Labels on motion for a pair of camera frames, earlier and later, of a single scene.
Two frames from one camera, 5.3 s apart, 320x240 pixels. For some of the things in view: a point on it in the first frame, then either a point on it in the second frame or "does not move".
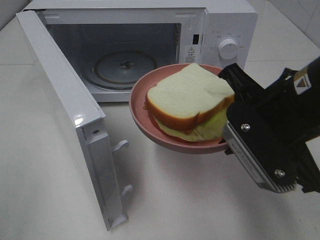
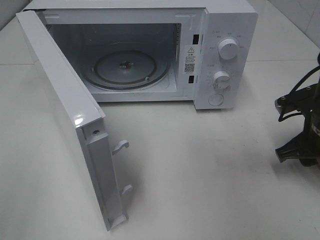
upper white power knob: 228,49 does not move
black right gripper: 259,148 -> 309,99
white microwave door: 87,114 does not move
